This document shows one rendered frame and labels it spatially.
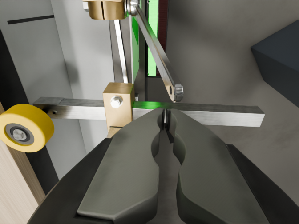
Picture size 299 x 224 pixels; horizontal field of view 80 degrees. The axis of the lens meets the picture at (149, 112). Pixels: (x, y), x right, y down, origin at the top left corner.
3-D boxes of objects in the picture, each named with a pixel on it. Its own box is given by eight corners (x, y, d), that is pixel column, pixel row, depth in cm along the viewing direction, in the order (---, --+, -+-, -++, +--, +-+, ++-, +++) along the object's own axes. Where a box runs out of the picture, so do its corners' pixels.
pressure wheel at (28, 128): (45, 77, 35) (0, 106, 26) (79, 102, 38) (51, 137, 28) (29, 102, 39) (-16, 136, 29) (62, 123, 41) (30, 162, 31)
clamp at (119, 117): (137, 82, 35) (133, 94, 31) (138, 136, 42) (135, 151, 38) (106, 81, 35) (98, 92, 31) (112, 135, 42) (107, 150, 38)
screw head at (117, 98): (122, 95, 31) (121, 99, 30) (123, 106, 32) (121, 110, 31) (110, 95, 31) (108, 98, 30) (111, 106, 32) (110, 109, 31)
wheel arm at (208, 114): (256, 102, 36) (267, 114, 32) (251, 117, 37) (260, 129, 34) (42, 94, 38) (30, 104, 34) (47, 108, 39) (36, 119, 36)
